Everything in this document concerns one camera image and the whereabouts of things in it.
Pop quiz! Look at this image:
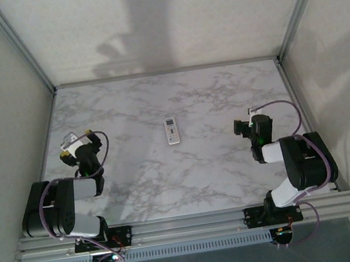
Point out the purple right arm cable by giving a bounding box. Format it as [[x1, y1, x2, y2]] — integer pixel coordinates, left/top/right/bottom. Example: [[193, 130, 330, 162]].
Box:
[[252, 94, 343, 251]]

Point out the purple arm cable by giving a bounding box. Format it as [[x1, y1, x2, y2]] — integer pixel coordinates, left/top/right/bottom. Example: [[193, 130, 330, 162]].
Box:
[[252, 94, 343, 251], [29, 130, 126, 262]]

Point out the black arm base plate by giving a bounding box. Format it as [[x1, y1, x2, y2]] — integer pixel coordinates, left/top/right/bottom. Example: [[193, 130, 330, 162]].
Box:
[[73, 225, 136, 254], [243, 199, 304, 228]]

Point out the wide aluminium base rail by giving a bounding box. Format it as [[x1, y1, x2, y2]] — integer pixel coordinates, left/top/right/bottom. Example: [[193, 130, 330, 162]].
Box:
[[12, 190, 350, 262]]

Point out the controller board with LED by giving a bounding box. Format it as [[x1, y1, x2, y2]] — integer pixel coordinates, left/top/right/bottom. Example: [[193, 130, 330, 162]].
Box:
[[89, 247, 129, 262], [269, 223, 298, 247]]

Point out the beige remote control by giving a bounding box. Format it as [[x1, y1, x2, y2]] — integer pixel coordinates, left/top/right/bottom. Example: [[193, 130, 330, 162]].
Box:
[[163, 116, 183, 146]]

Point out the aluminium side rail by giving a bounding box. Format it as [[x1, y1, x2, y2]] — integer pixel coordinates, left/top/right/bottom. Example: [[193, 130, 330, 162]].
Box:
[[10, 90, 76, 237], [274, 54, 340, 199]]

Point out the thin aluminium frame rail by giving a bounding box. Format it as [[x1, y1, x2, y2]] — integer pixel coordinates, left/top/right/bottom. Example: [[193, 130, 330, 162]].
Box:
[[54, 54, 280, 91]]

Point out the grey slotted cable duct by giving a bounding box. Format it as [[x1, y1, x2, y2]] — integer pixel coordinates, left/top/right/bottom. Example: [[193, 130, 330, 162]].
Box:
[[43, 230, 273, 262]]

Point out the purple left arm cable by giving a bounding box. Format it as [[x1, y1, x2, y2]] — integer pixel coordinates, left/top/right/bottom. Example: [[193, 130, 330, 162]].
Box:
[[29, 130, 126, 262]]

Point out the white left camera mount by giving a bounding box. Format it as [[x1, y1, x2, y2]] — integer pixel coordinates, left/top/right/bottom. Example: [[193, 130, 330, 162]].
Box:
[[65, 139, 87, 157]]

